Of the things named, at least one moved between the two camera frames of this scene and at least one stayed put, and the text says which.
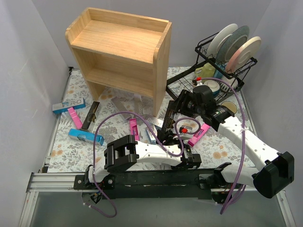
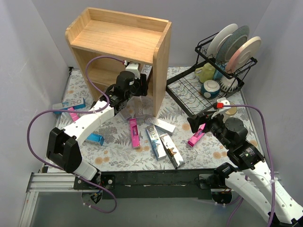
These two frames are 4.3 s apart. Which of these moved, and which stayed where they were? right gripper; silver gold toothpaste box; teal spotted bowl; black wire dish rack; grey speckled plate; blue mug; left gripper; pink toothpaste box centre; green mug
Moved: silver gold toothpaste box; left gripper; right gripper
Stayed: green mug; teal spotted bowl; black wire dish rack; grey speckled plate; pink toothpaste box centre; blue mug
